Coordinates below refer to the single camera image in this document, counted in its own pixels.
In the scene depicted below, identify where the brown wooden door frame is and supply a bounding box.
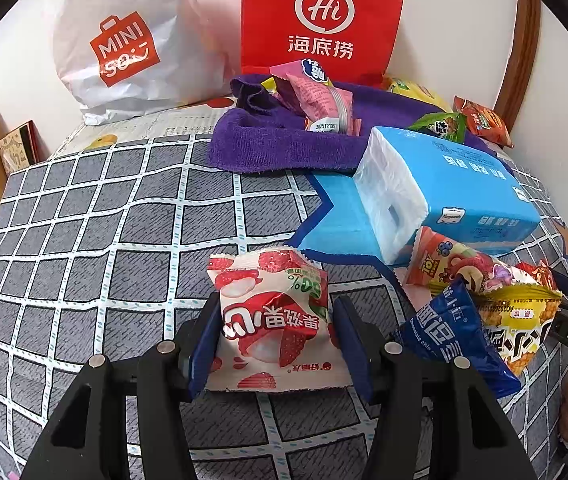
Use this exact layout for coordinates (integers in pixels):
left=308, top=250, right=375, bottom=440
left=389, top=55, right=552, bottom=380
left=494, top=0, right=542, bottom=136

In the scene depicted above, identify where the patterned book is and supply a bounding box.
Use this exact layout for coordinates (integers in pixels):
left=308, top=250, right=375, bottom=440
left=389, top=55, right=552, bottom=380
left=0, top=120, right=42, bottom=171

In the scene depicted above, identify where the white red fruit snack packet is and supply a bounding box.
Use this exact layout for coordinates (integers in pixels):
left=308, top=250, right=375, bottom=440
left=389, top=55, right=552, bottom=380
left=206, top=247, right=345, bottom=395

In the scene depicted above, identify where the blue snack packet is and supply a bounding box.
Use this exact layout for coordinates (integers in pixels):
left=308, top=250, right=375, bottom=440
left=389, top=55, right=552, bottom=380
left=396, top=277, right=522, bottom=400

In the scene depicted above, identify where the green triangular snack packet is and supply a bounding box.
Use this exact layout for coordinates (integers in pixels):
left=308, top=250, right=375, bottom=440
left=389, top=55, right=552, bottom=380
left=408, top=111, right=468, bottom=145

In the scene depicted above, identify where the small red snack packet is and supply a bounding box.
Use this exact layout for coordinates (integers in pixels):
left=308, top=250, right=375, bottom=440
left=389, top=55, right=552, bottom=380
left=514, top=260, right=562, bottom=293

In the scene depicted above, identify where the orange chips bag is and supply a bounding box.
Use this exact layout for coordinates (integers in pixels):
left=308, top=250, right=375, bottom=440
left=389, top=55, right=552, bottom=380
left=452, top=95, right=514, bottom=148

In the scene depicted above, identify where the purple towel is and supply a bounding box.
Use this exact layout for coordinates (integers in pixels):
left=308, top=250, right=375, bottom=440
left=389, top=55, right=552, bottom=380
left=206, top=74, right=514, bottom=176

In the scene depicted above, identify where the cartoon bear snack packet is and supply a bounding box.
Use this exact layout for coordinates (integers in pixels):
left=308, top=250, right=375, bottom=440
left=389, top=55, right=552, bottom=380
left=405, top=226, right=529, bottom=297

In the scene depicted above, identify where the white plastic bag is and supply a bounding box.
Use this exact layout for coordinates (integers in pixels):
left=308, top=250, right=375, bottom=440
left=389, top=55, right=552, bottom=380
left=51, top=0, right=237, bottom=126

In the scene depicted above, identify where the newsprint bed sheet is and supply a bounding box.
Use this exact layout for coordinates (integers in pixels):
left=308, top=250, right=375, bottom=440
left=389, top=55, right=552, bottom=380
left=46, top=95, right=245, bottom=161

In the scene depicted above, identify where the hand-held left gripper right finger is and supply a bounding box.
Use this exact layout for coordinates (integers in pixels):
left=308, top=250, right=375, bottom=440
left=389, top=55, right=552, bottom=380
left=336, top=294, right=539, bottom=480

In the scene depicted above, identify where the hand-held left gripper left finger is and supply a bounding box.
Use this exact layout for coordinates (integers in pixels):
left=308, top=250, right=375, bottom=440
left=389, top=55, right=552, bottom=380
left=21, top=292, right=222, bottom=480

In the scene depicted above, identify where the yellow chips bag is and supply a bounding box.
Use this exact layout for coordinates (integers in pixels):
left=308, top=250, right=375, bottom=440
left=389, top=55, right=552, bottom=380
left=384, top=76, right=452, bottom=113

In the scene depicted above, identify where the red paper bag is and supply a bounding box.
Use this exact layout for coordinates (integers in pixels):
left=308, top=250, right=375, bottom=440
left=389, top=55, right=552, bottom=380
left=240, top=0, right=409, bottom=86

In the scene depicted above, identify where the grey plaid blanket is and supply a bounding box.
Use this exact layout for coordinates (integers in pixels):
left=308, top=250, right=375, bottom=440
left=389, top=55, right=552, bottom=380
left=0, top=132, right=568, bottom=480

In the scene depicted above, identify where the blue tissue pack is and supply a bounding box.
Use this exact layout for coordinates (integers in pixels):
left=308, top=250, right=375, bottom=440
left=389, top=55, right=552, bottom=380
left=353, top=126, right=542, bottom=266

